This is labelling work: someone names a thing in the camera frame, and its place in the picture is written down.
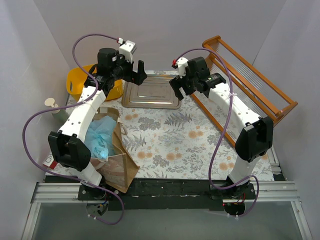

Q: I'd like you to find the light blue plastic bag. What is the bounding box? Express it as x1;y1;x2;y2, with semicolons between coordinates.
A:
84;116;117;161

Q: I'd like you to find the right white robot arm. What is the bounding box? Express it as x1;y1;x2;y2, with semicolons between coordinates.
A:
169;57;274;199

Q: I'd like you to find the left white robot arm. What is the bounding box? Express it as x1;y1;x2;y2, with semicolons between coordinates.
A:
48;41;147;200

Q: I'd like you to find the silver metal tray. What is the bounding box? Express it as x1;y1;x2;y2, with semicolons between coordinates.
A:
121;74;181;110

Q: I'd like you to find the yellow plastic basket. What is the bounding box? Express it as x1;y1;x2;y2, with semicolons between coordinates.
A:
66;67;124;102

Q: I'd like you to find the floral table mat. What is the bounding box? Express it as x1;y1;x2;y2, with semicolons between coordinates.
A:
44;69;276;181

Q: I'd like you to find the orange wooden rack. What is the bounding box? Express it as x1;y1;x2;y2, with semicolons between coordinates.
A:
189;35;299;149

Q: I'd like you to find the green pump bottle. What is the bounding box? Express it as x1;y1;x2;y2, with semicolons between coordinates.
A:
44;97;69;125

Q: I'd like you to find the brown burlap tote bag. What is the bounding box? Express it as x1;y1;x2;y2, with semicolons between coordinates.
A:
90;107;140;193

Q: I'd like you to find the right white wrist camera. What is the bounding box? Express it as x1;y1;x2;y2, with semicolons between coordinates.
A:
172;57;188;78

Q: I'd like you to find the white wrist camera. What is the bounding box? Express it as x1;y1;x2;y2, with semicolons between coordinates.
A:
172;57;188;78
118;40;137;64

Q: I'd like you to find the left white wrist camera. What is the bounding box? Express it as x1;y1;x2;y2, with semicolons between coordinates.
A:
118;40;137;64

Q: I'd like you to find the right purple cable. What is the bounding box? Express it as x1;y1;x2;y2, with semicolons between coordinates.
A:
174;48;260;218

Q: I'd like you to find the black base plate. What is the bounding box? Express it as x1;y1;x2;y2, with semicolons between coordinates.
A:
77;178;257;213

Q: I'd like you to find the aluminium frame rail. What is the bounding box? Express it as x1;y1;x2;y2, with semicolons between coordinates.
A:
31;181;301;203

